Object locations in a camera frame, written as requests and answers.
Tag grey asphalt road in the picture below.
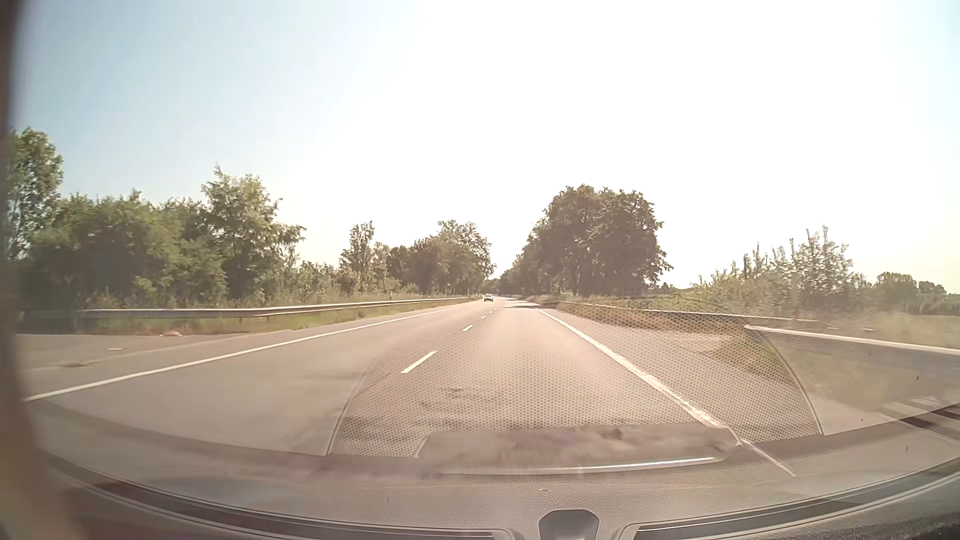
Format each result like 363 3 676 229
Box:
16 297 960 481

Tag large green tree group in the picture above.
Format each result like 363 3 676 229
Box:
498 184 673 298

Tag road markings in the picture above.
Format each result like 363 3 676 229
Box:
22 300 798 478

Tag car's own bonnet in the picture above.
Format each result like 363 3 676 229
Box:
30 420 960 540

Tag row of green trees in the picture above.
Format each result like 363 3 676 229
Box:
6 126 496 312

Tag green bushes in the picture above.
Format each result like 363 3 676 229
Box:
652 225 960 320

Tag dry grass verge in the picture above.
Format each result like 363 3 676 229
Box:
555 296 960 421

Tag grey metal guard rail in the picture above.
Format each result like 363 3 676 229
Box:
536 298 960 354
22 296 481 325

